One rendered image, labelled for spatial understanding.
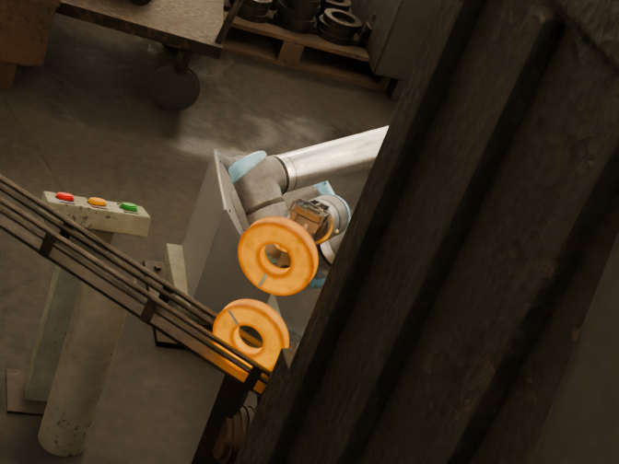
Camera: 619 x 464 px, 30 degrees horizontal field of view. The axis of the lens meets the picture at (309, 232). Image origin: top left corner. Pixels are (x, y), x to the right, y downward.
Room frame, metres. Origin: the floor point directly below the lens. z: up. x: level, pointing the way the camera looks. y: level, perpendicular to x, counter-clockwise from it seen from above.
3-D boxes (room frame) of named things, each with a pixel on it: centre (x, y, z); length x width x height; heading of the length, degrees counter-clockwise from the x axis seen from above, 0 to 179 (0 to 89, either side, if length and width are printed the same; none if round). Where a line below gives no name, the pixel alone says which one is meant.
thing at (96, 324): (2.15, 0.38, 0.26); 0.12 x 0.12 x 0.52
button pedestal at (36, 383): (2.28, 0.48, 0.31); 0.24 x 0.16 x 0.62; 114
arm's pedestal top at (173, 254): (2.91, 0.19, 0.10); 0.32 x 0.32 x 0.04; 24
